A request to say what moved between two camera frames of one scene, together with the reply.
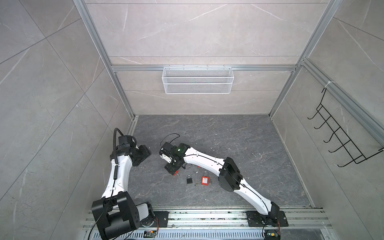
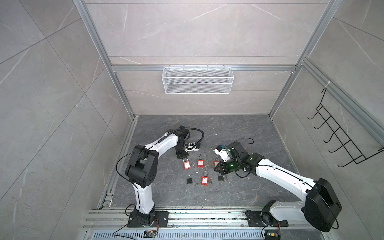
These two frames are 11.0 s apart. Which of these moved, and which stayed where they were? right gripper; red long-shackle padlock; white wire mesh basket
Moved: right gripper
Stayed: white wire mesh basket; red long-shackle padlock
